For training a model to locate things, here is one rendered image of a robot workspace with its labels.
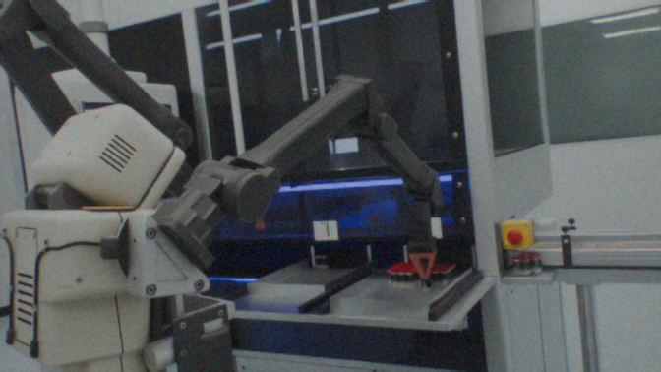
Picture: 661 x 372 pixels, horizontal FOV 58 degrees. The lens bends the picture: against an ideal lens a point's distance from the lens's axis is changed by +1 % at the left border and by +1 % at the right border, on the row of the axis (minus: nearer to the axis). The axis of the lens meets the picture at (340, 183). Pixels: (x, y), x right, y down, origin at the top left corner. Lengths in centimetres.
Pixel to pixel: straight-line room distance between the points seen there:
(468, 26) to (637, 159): 466
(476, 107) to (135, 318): 106
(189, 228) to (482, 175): 102
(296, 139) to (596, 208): 545
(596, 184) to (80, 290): 570
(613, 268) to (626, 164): 450
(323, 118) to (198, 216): 31
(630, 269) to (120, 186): 131
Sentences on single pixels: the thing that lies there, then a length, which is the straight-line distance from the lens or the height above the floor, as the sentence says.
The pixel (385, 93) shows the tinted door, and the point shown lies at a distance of 177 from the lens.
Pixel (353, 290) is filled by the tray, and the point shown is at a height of 90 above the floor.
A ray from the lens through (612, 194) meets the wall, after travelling 627.
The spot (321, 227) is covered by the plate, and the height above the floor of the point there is 103.
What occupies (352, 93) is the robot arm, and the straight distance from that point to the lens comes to 111.
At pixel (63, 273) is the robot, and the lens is 90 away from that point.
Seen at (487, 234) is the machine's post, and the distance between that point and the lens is 170.
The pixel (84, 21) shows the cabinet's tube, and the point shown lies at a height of 174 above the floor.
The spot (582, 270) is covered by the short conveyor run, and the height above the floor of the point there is 88.
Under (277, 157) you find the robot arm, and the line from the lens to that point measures 96.
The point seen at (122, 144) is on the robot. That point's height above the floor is 132.
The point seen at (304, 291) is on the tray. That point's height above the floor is 90.
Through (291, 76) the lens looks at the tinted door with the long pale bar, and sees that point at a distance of 193.
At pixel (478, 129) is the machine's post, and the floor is 129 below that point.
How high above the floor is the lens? 129
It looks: 4 degrees down
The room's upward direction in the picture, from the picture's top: 6 degrees counter-clockwise
